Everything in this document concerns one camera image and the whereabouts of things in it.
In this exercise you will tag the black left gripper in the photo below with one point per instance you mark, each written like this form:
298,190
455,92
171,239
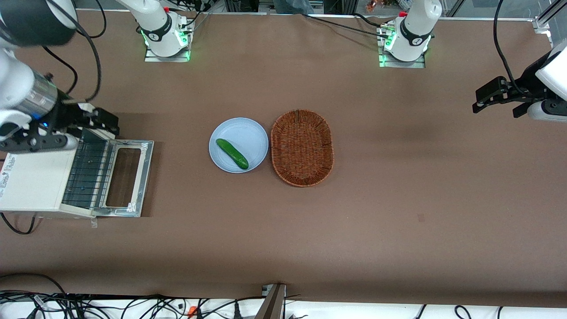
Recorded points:
526,87

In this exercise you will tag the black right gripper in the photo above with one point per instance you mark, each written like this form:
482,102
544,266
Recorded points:
66,118

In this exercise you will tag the glass oven door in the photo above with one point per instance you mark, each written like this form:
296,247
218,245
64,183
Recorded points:
144,177

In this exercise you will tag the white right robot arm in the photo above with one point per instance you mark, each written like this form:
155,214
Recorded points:
157,27

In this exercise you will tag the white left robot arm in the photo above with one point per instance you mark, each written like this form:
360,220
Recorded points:
414,27

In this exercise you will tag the white toaster oven body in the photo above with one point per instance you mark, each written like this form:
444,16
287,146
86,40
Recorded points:
35,181

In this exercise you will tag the green cucumber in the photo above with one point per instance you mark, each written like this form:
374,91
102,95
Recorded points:
231,153

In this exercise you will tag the light blue plate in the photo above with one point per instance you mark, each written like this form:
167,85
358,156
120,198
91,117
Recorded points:
248,137

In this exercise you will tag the brown wicker basket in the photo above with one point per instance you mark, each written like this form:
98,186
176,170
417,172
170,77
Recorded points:
302,148

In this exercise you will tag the orange plug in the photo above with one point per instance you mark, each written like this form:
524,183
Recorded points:
192,311

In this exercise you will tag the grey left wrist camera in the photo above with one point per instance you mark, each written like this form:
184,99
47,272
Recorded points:
548,110

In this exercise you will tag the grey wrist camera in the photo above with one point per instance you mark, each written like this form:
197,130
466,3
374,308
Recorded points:
44,142
548,110

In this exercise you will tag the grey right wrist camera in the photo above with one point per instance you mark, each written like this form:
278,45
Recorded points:
44,142

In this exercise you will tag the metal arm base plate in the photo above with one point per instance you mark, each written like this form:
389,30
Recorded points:
398,64
153,57

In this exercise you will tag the aluminium frame profile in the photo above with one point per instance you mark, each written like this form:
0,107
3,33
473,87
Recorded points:
545,20

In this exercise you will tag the grey camera stand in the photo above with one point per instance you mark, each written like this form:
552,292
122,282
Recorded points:
272,303

